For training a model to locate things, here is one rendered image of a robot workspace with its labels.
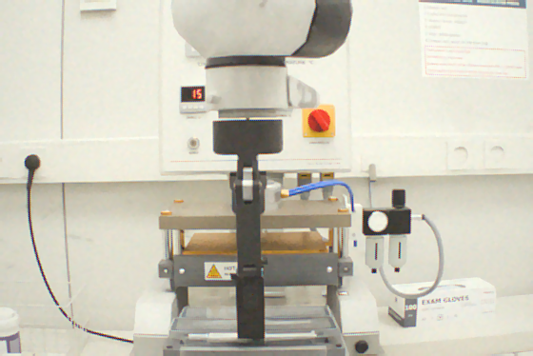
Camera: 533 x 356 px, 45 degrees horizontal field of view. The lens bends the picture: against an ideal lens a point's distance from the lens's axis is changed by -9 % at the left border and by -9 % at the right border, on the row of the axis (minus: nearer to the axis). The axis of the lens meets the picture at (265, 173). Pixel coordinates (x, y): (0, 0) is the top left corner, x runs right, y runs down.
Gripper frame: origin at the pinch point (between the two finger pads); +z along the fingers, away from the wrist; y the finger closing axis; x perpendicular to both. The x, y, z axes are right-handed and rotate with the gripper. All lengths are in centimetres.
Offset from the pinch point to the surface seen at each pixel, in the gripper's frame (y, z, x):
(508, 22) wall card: -88, -46, 65
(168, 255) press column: -22.4, -1.5, -11.9
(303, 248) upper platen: -23.0, -2.2, 7.2
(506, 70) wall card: -88, -34, 64
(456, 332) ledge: -60, 24, 42
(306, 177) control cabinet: -46.4, -10.6, 9.4
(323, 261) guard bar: -20.2, -0.8, 9.8
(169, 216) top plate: -21.6, -7.2, -11.4
